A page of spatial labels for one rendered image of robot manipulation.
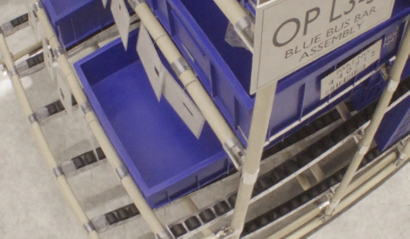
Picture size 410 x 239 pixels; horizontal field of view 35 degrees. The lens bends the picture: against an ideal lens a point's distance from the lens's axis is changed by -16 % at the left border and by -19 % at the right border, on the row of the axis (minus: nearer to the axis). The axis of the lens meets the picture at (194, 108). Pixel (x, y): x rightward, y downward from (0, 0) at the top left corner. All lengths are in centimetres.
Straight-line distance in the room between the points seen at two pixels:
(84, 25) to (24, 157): 85
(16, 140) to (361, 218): 131
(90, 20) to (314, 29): 96
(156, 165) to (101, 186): 80
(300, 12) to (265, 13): 7
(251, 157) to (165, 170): 45
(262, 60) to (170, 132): 80
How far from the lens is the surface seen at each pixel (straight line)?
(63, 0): 198
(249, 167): 132
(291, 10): 90
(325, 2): 94
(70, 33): 185
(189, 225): 166
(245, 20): 104
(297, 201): 209
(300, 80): 122
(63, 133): 259
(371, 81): 181
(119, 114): 177
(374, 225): 251
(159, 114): 176
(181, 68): 145
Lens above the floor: 231
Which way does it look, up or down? 63 degrees down
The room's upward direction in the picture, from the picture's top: 1 degrees clockwise
